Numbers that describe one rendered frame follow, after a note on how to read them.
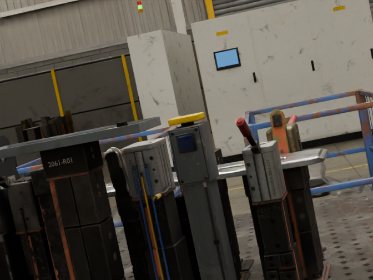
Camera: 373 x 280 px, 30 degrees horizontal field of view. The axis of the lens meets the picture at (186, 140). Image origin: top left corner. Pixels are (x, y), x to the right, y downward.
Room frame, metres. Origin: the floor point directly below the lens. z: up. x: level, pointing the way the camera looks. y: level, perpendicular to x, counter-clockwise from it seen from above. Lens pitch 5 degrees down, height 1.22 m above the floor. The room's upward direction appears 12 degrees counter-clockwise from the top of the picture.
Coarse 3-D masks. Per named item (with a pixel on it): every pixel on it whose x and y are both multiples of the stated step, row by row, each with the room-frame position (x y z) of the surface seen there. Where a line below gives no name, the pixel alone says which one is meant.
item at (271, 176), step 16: (272, 144) 1.47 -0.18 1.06; (256, 160) 1.46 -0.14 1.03; (272, 160) 1.45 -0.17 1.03; (256, 176) 1.47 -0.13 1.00; (272, 176) 1.45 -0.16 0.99; (256, 192) 1.47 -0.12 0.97; (272, 192) 1.46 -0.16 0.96; (256, 208) 1.48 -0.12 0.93; (272, 208) 1.47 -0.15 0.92; (272, 224) 1.47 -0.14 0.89; (288, 224) 1.50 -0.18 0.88; (272, 240) 1.47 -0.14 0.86; (288, 240) 1.47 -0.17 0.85; (272, 256) 1.47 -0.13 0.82; (288, 256) 1.46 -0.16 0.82; (272, 272) 1.47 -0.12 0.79; (288, 272) 1.46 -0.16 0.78
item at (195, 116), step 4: (200, 112) 1.38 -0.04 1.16; (180, 116) 1.38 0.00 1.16; (184, 116) 1.36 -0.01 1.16; (188, 116) 1.34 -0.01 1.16; (192, 116) 1.33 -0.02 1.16; (196, 116) 1.33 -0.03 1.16; (200, 116) 1.36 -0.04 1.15; (204, 116) 1.38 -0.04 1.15; (168, 120) 1.35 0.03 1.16; (172, 120) 1.35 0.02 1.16; (176, 120) 1.34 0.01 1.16; (180, 120) 1.34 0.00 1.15; (184, 120) 1.34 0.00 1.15; (188, 120) 1.34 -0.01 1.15; (192, 120) 1.33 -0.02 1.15; (196, 120) 1.33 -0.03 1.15; (172, 124) 1.35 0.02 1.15; (184, 124) 1.36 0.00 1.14; (188, 124) 1.36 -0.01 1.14; (192, 124) 1.36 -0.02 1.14
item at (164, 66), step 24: (144, 48) 9.73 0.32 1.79; (168, 48) 9.91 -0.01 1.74; (192, 48) 11.97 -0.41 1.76; (144, 72) 9.74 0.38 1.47; (168, 72) 9.68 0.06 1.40; (192, 72) 11.49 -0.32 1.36; (144, 96) 9.76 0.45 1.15; (168, 96) 9.69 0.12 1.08; (192, 96) 11.04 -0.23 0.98; (168, 144) 9.72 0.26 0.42
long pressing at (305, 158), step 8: (296, 152) 1.71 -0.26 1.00; (304, 152) 1.68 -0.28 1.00; (312, 152) 1.65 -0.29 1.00; (320, 152) 1.64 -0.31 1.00; (288, 160) 1.60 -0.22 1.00; (296, 160) 1.56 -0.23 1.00; (304, 160) 1.55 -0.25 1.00; (312, 160) 1.55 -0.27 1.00; (320, 160) 1.55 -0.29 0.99; (224, 168) 1.71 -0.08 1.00; (232, 168) 1.66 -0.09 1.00; (240, 168) 1.60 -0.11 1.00; (176, 176) 1.73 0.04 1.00; (224, 176) 1.60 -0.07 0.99; (232, 176) 1.60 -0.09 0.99; (112, 184) 1.82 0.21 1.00; (176, 184) 1.64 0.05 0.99; (112, 192) 1.68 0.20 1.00
